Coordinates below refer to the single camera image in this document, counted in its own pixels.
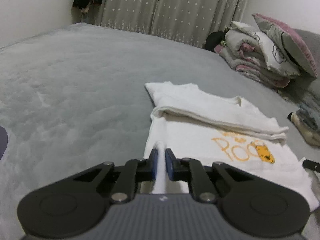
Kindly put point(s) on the folded grey pink quilt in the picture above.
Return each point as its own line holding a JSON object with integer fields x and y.
{"x": 240, "y": 55}

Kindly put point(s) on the dark purple cloth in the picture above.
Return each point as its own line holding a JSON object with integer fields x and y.
{"x": 3, "y": 142}

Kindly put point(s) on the white printed t-shirt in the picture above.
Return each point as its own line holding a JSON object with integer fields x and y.
{"x": 200, "y": 135}

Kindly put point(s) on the folded beige garment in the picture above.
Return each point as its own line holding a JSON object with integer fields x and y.
{"x": 307, "y": 136}

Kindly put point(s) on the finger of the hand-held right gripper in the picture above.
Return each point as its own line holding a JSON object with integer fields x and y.
{"x": 312, "y": 166}

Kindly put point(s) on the pink grey pillow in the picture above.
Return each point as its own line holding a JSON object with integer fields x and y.
{"x": 295, "y": 35}

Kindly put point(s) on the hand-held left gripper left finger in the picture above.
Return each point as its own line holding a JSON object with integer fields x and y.
{"x": 155, "y": 165}

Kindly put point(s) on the black cloth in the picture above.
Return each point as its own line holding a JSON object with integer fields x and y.
{"x": 212, "y": 41}

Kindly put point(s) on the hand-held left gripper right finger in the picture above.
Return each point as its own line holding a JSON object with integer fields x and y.
{"x": 168, "y": 166}

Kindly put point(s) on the folded floral quilt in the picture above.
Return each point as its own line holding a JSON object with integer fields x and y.
{"x": 275, "y": 55}

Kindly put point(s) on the grey star-patterned curtain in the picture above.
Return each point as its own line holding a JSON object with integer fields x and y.
{"x": 130, "y": 5}
{"x": 195, "y": 10}

